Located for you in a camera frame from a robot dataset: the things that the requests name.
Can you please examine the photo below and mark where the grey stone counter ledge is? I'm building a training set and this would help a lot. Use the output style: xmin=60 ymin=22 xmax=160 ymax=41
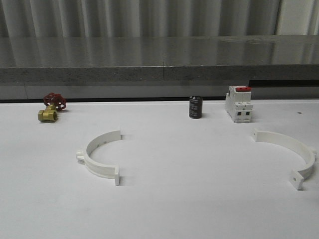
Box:
xmin=0 ymin=35 xmax=319 ymax=86

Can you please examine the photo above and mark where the white half pipe clamp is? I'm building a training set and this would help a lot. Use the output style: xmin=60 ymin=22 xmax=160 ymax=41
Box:
xmin=253 ymin=129 xmax=317 ymax=190
xmin=76 ymin=130 xmax=121 ymax=185

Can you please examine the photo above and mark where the black cylindrical capacitor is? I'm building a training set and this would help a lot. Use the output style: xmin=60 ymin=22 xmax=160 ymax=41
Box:
xmin=189 ymin=96 xmax=202 ymax=119

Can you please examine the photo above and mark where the brass valve red handwheel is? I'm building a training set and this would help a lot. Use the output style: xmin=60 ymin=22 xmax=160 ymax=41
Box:
xmin=37 ymin=93 xmax=66 ymax=122

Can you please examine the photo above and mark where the white circuit breaker red switch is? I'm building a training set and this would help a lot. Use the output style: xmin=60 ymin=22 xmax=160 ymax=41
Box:
xmin=225 ymin=86 xmax=253 ymax=123

